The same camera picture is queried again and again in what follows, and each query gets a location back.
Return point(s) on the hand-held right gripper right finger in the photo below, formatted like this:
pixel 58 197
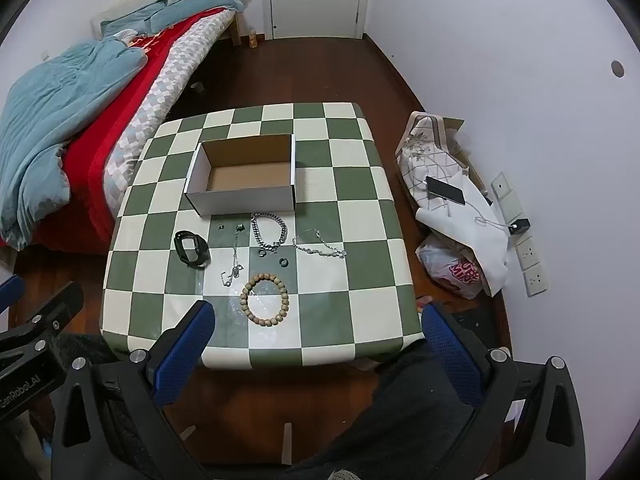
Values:
pixel 450 355

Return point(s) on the black charger plug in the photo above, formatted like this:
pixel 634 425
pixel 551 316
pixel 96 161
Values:
pixel 520 225

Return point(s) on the small bottle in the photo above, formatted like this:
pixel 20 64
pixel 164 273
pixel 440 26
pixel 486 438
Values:
pixel 253 39

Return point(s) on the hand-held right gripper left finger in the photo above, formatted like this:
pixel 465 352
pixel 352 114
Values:
pixel 185 355

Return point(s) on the white cloth bag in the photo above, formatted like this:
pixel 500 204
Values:
pixel 475 245

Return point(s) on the grey white checkered bed sheet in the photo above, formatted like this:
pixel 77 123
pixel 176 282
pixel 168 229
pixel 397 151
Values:
pixel 165 90

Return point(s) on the grid pattern tote bag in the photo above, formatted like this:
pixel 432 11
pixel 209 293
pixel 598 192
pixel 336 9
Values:
pixel 425 155

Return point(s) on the white cardboard box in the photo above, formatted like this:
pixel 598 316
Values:
pixel 240 202

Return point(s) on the person's right leg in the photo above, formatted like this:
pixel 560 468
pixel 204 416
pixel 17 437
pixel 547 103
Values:
pixel 400 435

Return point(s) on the green white checkered tablecloth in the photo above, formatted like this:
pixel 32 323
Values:
pixel 350 220

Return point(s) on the round wall hole cover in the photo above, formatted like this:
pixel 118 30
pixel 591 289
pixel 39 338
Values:
pixel 617 68

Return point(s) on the black smartphone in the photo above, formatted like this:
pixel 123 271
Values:
pixel 445 190

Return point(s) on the white red plastic bag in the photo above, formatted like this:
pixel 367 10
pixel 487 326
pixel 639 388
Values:
pixel 450 270

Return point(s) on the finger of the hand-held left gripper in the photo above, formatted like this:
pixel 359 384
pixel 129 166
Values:
pixel 62 302
pixel 10 292

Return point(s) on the white wall socket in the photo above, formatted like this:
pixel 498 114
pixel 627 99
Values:
pixel 524 237
pixel 535 277
pixel 527 251

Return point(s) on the brown cardboard box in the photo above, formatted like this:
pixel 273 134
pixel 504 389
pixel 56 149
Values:
pixel 452 124

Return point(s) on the black smart band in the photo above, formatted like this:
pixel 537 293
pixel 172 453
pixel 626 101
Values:
pixel 199 259

